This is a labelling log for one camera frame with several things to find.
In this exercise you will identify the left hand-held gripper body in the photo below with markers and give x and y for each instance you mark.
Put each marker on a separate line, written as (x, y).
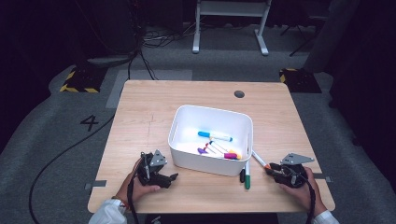
(152, 172)

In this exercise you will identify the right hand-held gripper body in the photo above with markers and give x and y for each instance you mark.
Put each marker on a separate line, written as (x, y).
(294, 177)

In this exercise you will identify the orange capped marker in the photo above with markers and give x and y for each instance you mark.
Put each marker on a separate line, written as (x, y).
(260, 159)

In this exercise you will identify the yellow capped marker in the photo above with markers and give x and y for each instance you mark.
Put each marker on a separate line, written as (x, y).
(238, 156)

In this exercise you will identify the magenta capped marker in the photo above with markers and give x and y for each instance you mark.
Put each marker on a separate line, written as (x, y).
(230, 155)

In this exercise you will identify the thick light blue capped marker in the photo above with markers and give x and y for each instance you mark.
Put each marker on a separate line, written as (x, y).
(215, 136)

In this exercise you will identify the white plastic bin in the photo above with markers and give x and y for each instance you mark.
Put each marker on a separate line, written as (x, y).
(202, 119)

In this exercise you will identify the person's left hand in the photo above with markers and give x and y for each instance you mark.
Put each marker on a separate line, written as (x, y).
(137, 190)

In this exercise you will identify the person's right hand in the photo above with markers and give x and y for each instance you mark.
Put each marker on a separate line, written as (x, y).
(311, 196)

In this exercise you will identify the dark green capped marker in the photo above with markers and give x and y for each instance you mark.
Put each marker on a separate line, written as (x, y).
(247, 182)

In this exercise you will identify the grey tape strip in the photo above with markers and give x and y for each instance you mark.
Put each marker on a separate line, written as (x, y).
(99, 183)
(323, 178)

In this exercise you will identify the black marker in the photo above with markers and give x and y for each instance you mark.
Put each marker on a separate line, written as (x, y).
(242, 175)

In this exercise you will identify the round grey table grommet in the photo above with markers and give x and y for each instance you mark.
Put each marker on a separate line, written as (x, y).
(239, 94)

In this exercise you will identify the black yellow striped floor plate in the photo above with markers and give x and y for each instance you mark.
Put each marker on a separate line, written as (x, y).
(300, 82)
(84, 79)

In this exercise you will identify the black tripod stand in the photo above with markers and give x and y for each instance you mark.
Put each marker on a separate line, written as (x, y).
(299, 49)

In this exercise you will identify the round metal stand base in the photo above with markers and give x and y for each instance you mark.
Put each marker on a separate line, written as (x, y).
(109, 61)

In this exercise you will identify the grey curtain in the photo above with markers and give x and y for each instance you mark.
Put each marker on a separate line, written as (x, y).
(330, 37)

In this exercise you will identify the dark equipment stand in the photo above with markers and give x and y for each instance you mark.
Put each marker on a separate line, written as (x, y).
(118, 25)

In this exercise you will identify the white desk frame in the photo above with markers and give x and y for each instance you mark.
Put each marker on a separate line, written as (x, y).
(230, 11)

